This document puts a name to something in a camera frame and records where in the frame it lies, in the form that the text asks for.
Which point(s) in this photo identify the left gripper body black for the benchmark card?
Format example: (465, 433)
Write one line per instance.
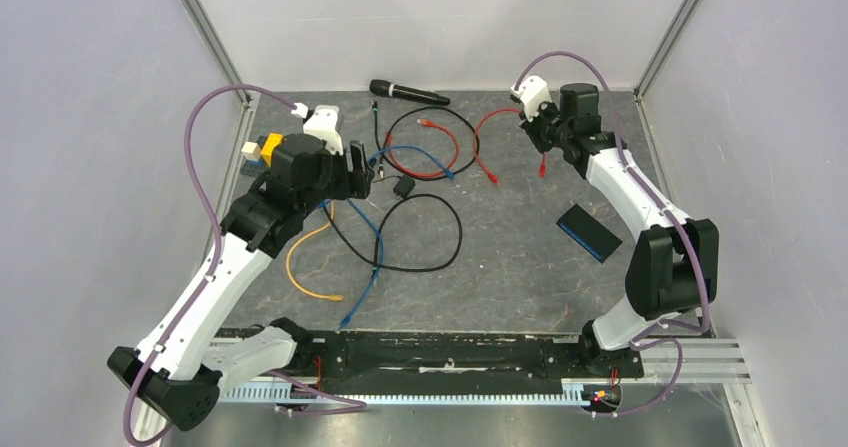
(335, 182)

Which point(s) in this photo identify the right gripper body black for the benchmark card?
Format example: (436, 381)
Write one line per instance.
(547, 130)

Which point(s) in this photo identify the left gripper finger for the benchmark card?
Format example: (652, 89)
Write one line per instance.
(363, 179)
(357, 157)

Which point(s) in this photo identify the black power adapter with cord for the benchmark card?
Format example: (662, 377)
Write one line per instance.
(402, 185)

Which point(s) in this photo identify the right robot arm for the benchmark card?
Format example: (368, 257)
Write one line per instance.
(673, 269)

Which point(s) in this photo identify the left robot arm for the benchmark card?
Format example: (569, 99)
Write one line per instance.
(174, 370)

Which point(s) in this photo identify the yellow toy brick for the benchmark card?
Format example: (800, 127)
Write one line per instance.
(270, 144)

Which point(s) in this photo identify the black microphone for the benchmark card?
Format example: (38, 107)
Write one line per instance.
(383, 88)

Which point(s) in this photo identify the cream toy brick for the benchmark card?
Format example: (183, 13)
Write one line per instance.
(251, 152)

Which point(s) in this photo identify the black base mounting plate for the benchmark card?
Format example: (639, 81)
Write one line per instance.
(451, 363)

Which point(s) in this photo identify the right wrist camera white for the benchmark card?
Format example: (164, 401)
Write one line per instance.
(531, 93)

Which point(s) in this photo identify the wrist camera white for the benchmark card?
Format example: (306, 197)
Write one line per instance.
(531, 93)
(321, 122)

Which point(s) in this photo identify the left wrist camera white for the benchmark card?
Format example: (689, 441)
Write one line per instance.
(321, 122)

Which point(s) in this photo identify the white cable duct strip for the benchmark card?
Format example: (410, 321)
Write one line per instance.
(280, 392)

